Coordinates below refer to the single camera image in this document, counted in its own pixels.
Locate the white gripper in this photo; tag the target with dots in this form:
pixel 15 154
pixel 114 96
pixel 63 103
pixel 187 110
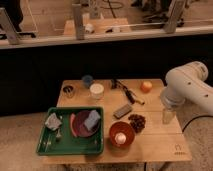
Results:
pixel 167 115

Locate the red pepper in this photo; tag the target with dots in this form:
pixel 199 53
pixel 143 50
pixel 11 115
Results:
pixel 72 117

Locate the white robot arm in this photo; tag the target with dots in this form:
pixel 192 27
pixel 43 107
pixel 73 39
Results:
pixel 186 82

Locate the white cup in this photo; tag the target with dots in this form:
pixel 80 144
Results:
pixel 97 91

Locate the blue cup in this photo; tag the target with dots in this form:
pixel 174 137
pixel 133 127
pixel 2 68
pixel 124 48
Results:
pixel 87 80

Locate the bunch of dark grapes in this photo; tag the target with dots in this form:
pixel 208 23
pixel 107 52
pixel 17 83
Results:
pixel 137 122

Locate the orange fruit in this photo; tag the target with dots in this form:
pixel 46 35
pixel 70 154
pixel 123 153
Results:
pixel 146 86

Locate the wooden table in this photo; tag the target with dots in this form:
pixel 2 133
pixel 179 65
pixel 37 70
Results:
pixel 158 142

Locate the grey rectangular block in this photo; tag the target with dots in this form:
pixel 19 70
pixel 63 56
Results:
pixel 122 111

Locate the orange bowl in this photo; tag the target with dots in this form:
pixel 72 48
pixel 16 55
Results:
pixel 121 127

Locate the white egg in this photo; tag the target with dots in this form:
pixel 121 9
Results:
pixel 120 138

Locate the dark red plate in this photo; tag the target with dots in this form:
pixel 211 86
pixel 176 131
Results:
pixel 79 127

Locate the green plastic tray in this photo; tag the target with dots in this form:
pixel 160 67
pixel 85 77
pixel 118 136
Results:
pixel 68 144

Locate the metal fork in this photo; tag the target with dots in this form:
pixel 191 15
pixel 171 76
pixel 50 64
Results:
pixel 58 134

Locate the black handled tool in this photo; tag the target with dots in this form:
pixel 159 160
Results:
pixel 128 93

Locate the metal post right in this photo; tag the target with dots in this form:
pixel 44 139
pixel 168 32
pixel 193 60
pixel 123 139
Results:
pixel 174 14

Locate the metal post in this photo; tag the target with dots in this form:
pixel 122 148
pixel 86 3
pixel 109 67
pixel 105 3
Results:
pixel 174 14
pixel 78 21
pixel 9 29

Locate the metal post middle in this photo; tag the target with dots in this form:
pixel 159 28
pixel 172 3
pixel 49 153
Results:
pixel 78 21

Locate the metal post left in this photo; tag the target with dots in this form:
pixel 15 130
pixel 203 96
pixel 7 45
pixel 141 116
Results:
pixel 9 29

